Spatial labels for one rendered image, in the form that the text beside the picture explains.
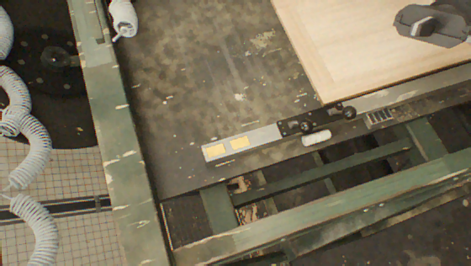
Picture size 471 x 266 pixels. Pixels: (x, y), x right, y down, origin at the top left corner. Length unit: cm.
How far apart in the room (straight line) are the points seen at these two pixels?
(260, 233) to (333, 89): 49
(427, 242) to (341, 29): 159
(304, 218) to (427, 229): 162
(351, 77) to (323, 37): 17
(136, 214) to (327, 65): 72
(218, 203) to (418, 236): 171
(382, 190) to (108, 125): 73
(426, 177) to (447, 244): 143
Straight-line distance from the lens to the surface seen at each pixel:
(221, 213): 106
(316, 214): 99
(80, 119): 162
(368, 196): 104
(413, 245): 261
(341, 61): 125
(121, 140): 102
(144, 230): 93
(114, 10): 112
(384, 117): 118
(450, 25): 76
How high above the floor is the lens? 227
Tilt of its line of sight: 39 degrees down
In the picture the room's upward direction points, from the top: 91 degrees counter-clockwise
